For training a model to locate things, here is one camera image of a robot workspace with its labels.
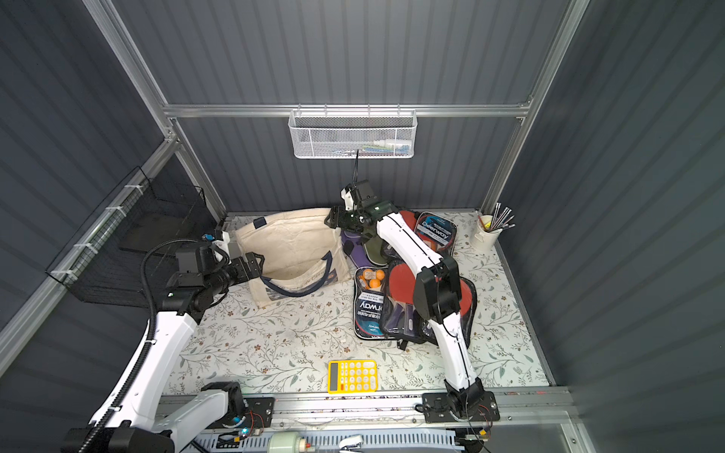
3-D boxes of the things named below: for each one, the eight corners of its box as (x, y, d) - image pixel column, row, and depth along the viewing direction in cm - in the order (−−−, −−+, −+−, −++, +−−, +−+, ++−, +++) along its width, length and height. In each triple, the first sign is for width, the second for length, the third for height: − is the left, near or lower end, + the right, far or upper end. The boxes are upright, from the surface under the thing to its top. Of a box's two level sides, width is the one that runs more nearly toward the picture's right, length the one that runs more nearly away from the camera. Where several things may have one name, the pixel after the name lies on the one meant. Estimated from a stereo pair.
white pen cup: (472, 254, 109) (480, 236, 101) (466, 233, 116) (473, 215, 108) (494, 254, 109) (505, 236, 101) (487, 233, 116) (496, 215, 108)
